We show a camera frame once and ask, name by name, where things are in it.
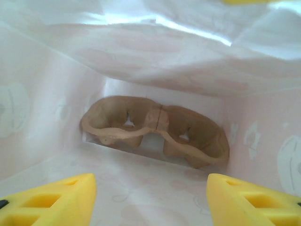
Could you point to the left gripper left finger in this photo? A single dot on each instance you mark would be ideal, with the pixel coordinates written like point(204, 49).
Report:
point(47, 207)

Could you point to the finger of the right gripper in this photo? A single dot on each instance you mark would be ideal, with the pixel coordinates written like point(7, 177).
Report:
point(244, 1)

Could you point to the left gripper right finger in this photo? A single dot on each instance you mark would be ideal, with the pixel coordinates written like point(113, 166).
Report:
point(247, 207)

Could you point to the brown pulp cup carrier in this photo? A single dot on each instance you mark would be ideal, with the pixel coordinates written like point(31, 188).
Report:
point(200, 141)

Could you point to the red and white paper bag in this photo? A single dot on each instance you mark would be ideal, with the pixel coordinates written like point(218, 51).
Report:
point(150, 58)

